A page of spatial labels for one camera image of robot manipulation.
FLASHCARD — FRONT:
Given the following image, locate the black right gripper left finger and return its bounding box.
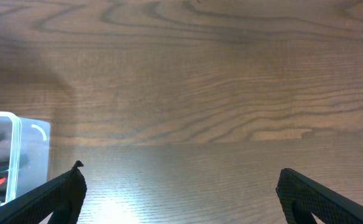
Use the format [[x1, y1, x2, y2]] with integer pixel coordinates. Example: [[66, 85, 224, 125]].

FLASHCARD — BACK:
[[0, 161, 87, 224]]

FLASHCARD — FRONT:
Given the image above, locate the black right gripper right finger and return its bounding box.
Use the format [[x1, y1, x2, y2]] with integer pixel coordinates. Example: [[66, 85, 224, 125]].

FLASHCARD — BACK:
[[276, 168, 363, 224]]

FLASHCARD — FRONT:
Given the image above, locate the clear plastic container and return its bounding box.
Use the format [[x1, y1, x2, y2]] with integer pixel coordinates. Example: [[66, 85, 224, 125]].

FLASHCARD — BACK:
[[0, 111, 50, 205]]

